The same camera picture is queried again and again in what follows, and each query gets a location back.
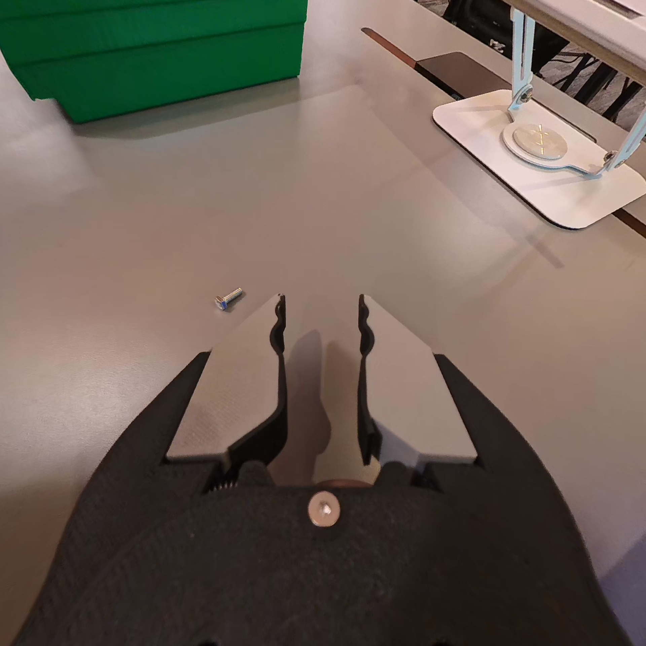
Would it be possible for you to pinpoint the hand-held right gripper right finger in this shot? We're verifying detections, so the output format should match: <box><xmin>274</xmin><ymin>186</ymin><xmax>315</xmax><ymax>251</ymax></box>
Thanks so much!
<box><xmin>357</xmin><ymin>293</ymin><xmax>478</xmax><ymax>467</ymax></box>

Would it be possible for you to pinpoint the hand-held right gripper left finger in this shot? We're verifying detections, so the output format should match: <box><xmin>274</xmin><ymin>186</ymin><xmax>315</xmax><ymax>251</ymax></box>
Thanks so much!
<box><xmin>165</xmin><ymin>293</ymin><xmax>289</xmax><ymax>470</ymax></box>

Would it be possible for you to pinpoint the white metal stand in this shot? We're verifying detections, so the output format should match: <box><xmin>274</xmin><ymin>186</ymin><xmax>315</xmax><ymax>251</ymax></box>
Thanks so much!
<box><xmin>432</xmin><ymin>0</ymin><xmax>646</xmax><ymax>230</ymax></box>

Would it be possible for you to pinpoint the green plastic bin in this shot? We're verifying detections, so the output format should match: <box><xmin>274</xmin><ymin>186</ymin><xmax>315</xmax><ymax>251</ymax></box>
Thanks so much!
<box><xmin>0</xmin><ymin>0</ymin><xmax>309</xmax><ymax>123</ymax></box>

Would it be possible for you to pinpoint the table cable hatch lid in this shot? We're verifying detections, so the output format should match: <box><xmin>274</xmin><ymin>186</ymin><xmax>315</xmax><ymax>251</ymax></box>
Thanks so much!
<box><xmin>416</xmin><ymin>51</ymin><xmax>511</xmax><ymax>100</ymax></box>

